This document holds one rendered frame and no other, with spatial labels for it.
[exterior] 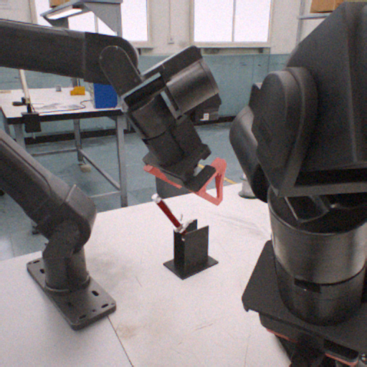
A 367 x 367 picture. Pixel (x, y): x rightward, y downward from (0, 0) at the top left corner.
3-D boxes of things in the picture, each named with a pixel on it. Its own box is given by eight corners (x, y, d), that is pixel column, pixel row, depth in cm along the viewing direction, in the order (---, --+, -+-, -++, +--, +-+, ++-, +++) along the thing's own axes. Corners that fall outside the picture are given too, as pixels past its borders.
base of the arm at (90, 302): (59, 216, 64) (17, 227, 60) (115, 264, 50) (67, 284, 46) (64, 254, 67) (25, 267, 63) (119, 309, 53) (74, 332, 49)
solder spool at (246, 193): (243, 188, 98) (244, 170, 96) (265, 193, 95) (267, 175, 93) (234, 196, 93) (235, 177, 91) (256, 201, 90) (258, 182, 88)
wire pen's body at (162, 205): (183, 241, 62) (151, 203, 55) (188, 234, 63) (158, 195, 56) (189, 244, 61) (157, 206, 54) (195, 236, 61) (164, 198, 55)
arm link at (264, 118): (203, 160, 30) (222, 3, 22) (299, 155, 31) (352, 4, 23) (241, 277, 21) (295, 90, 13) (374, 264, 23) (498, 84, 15)
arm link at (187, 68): (212, 88, 53) (173, 9, 49) (223, 95, 45) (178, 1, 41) (146, 127, 55) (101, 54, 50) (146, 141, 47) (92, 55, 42)
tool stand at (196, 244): (175, 277, 67) (144, 246, 60) (208, 237, 69) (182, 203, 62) (194, 293, 62) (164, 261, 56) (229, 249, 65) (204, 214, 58)
